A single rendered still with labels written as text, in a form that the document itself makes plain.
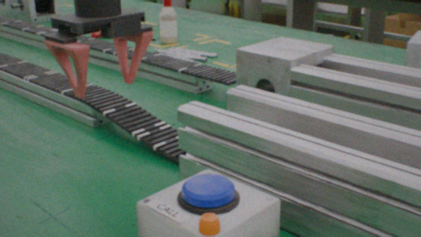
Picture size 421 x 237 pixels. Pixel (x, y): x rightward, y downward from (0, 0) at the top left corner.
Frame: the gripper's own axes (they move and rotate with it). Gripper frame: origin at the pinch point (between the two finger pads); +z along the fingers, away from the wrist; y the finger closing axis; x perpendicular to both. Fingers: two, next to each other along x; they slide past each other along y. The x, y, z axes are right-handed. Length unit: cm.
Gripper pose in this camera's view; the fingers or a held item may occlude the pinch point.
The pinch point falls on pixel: (104, 84)
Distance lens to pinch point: 71.4
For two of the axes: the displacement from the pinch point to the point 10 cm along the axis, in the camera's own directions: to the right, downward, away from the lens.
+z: 0.2, 9.3, 3.6
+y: 6.8, -2.7, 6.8
